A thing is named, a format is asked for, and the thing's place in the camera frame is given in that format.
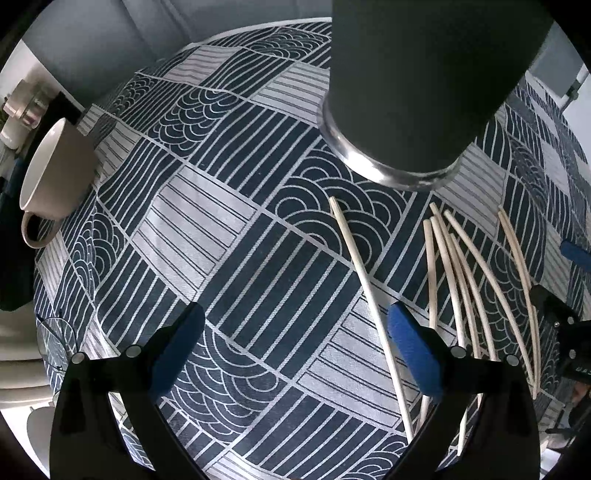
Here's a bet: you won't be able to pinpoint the long wooden chopstick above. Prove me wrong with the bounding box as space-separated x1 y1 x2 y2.
329 196 414 443

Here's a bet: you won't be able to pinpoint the wooden chopstick on table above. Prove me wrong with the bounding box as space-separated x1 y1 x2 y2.
498 207 541 399
430 202 481 358
417 218 439 428
444 210 538 391
451 235 499 361
430 215 470 458

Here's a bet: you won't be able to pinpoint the stacked white plates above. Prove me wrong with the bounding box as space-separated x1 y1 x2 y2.
1 302 53 475

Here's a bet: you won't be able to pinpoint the clear drinking glass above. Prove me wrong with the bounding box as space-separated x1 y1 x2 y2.
36 316 79 380

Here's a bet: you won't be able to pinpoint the black cylindrical utensil holder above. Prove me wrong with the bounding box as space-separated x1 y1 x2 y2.
318 1 553 191

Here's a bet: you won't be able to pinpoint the beige ceramic mug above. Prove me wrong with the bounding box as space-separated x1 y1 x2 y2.
19 118 98 249

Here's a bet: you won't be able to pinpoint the blue white patterned tablecloth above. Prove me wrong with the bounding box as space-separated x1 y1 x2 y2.
34 18 590 479

